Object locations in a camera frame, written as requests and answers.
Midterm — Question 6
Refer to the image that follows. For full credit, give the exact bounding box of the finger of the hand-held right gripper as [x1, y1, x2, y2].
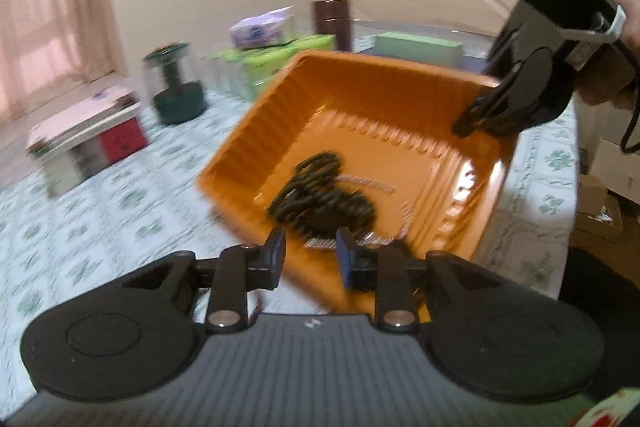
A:
[485, 109, 547, 142]
[452, 57, 532, 138]

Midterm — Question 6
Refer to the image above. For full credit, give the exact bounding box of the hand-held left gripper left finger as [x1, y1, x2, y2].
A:
[121, 226, 288, 334]

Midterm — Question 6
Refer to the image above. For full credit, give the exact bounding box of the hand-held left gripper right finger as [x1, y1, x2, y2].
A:
[335, 227, 502, 334]

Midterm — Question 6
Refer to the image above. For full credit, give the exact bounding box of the pile of black chains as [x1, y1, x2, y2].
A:
[267, 150, 376, 240]

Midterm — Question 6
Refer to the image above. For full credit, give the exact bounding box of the orange plastic tray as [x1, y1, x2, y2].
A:
[197, 49, 518, 325]

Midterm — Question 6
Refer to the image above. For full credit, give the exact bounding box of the person's right hand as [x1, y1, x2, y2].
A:
[572, 0, 640, 108]

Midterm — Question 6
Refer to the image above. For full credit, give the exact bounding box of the pale green box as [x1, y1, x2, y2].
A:
[372, 32, 464, 68]

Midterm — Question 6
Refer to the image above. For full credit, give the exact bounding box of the white cabinet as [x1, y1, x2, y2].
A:
[589, 99, 640, 214]

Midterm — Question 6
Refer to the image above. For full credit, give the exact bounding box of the brown cardboard box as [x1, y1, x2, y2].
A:
[572, 174, 626, 250]

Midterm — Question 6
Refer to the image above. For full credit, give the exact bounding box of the floral tablecloth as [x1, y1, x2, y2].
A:
[0, 87, 581, 413]

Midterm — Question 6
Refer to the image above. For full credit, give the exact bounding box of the brown round jar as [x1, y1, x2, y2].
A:
[312, 0, 354, 54]

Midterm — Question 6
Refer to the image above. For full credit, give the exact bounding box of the green tissue pack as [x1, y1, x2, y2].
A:
[242, 33, 337, 100]
[202, 49, 281, 102]

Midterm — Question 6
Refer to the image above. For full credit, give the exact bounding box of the red and white box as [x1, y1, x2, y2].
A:
[42, 117, 149, 198]

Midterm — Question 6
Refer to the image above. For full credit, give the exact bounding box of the purple tissue pack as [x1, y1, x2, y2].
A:
[229, 6, 297, 51]

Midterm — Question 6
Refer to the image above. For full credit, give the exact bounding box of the white booklet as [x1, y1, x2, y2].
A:
[26, 87, 142, 158]

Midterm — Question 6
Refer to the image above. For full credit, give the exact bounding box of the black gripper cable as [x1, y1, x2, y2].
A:
[619, 39, 640, 156]

